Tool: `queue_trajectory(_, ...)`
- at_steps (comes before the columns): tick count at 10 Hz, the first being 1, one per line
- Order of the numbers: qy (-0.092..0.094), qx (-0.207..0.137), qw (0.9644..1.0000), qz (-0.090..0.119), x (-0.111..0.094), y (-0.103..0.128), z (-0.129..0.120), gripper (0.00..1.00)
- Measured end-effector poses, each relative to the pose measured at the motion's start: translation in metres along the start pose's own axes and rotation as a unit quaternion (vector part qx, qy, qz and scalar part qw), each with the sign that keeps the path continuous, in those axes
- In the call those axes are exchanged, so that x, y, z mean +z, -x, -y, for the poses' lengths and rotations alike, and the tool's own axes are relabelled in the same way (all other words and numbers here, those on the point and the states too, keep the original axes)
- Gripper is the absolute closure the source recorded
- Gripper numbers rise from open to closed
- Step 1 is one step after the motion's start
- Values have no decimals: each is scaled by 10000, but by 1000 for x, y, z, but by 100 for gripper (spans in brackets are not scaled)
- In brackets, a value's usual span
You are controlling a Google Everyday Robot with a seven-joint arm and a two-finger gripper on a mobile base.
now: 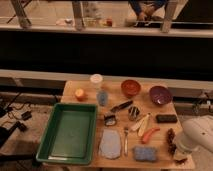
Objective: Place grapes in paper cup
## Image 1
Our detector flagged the dark red grape bunch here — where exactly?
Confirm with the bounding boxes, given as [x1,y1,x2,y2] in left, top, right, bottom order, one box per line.
[166,128,187,164]

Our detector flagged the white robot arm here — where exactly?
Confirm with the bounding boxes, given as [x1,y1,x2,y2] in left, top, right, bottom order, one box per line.
[173,115,213,161]

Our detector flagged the white paper cup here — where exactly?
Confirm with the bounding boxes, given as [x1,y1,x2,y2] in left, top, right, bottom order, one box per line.
[90,74,103,89]

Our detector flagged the blue sponge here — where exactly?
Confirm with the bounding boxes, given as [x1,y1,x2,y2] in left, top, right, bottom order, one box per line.
[133,146,157,162]

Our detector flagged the orange carrot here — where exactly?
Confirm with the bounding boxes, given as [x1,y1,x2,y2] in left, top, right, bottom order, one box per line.
[141,127,160,144]

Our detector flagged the black rectangular block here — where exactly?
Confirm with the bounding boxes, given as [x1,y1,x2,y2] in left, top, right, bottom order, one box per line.
[156,114,177,123]

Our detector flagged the silver fork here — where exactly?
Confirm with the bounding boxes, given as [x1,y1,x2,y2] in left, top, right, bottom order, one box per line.
[124,127,129,156]

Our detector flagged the purple bowl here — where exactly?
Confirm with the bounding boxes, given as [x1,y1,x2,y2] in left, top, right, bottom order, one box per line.
[149,86,173,105]

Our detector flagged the grey blue cloth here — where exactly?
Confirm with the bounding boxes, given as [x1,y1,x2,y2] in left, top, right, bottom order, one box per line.
[99,129,121,159]

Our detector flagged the black white small gadget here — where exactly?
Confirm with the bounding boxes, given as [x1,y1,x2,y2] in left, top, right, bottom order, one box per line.
[104,114,117,126]

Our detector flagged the orange bowl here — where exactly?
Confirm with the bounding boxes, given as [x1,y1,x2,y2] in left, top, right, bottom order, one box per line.
[121,79,141,98]

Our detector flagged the green plastic tray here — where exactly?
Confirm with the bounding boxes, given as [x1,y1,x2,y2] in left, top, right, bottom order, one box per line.
[36,103,97,165]

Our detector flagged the orange fruit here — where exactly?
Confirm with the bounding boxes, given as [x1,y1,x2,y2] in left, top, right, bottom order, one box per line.
[74,88,86,101]

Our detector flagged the black handled knife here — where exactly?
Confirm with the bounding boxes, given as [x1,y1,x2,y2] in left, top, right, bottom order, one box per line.
[110,100,133,112]

